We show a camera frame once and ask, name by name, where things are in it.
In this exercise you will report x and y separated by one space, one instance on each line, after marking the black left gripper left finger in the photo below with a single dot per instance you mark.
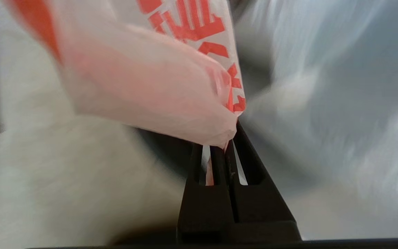
202 211

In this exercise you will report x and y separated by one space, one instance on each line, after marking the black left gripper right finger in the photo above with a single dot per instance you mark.
257 204

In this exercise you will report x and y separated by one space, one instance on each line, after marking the black round trash bin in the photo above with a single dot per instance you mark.
171 152

